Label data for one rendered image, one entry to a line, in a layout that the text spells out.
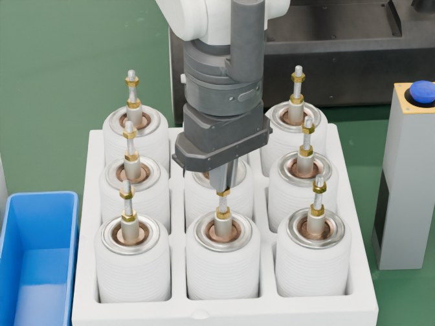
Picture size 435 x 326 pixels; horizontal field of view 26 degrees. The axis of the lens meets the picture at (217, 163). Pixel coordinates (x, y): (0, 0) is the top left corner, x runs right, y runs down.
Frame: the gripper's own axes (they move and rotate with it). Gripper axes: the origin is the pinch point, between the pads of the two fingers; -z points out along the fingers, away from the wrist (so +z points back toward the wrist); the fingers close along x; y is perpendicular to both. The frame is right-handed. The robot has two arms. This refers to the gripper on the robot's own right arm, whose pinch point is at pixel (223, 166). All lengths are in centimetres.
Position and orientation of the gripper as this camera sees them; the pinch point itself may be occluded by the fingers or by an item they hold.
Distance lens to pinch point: 113.3
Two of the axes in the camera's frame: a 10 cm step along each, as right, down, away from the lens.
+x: 8.2, -3.7, 4.4
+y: -5.8, -5.3, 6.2
